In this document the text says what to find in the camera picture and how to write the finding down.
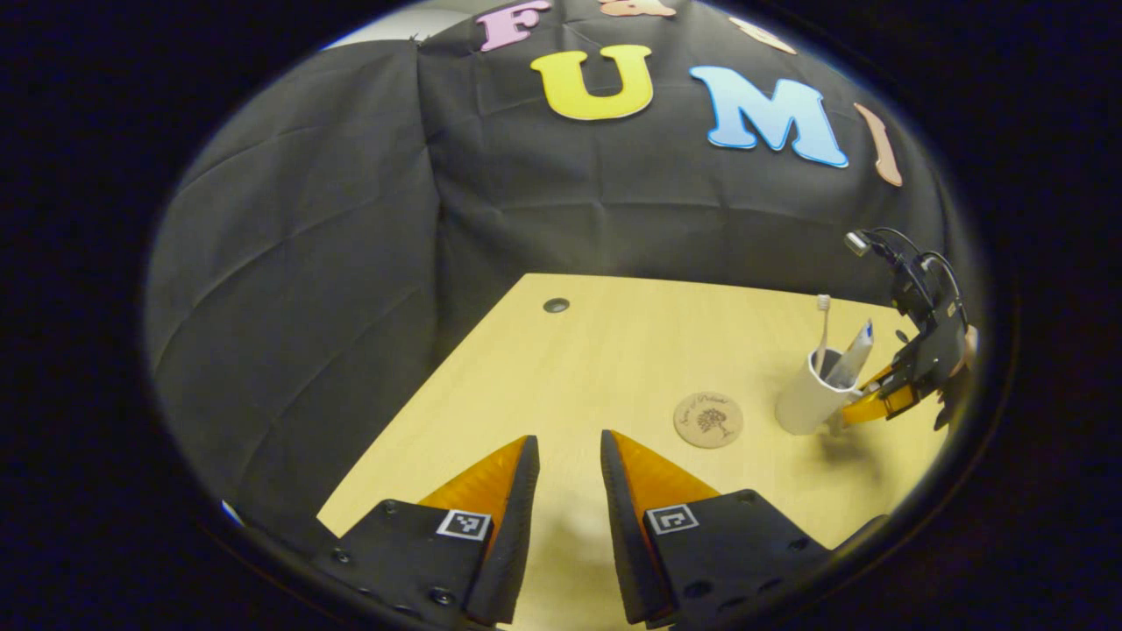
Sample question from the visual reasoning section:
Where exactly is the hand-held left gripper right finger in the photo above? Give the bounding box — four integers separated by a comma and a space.
600, 429, 831, 630

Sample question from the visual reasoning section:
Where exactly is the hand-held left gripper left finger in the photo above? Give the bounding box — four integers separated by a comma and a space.
309, 435, 541, 628

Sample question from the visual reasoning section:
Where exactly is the white toothpaste tube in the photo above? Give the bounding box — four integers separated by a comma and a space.
824, 319, 875, 390

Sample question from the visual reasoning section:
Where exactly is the white cup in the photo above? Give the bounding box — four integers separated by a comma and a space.
775, 348, 864, 436

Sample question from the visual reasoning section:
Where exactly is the white toothbrush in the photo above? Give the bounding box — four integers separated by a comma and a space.
814, 294, 833, 376

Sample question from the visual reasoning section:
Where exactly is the round wooden coaster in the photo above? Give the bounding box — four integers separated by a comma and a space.
673, 392, 744, 449

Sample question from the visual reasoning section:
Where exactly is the wooden desktop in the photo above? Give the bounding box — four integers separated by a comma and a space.
316, 273, 952, 631

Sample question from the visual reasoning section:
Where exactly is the black backdrop cloth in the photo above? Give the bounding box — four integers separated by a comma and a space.
145, 0, 956, 535

